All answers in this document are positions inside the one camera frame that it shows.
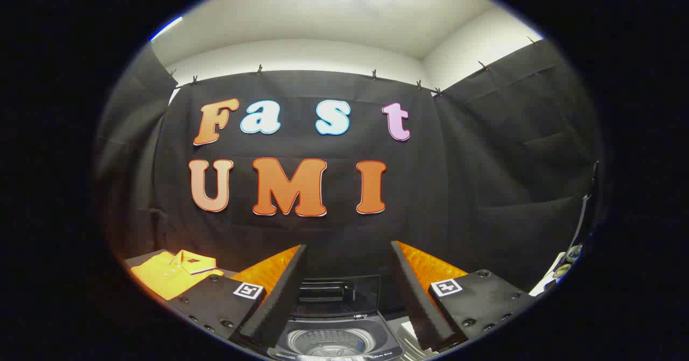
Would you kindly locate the transparent washing machine lid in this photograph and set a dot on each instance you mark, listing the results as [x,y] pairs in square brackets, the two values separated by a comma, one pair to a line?
[336,296]

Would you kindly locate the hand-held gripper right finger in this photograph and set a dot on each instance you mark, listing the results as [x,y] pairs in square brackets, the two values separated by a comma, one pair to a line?
[417,296]

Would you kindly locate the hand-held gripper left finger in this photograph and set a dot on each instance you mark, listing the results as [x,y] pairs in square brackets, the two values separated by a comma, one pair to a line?
[280,296]

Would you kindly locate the yellow polo shirt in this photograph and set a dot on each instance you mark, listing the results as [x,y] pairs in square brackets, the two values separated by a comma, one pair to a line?
[169,275]

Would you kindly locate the grey side table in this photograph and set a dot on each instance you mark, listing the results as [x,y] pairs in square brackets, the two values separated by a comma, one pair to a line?
[142,257]

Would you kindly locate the dark upright stand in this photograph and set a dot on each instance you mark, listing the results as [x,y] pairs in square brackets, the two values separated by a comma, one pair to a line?
[585,210]

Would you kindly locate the dark grey washing machine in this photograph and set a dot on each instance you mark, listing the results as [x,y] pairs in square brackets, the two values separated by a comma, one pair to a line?
[334,342]

